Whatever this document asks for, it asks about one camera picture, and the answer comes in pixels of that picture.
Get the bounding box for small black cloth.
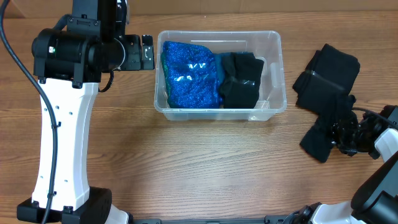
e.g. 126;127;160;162
300;95;358;163

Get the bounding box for blue sequin cloth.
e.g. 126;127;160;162
160;41;220;109

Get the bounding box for large black garment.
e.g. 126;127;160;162
292;44;361;114

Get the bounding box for blue denim jeans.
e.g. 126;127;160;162
213;51;249;82

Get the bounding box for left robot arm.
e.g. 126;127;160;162
17;0;154;223

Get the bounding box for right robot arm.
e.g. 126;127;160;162
283;105;397;224

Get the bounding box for clear plastic storage bin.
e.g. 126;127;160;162
154;30;287;121

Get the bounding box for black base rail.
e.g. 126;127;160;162
130;215;294;224

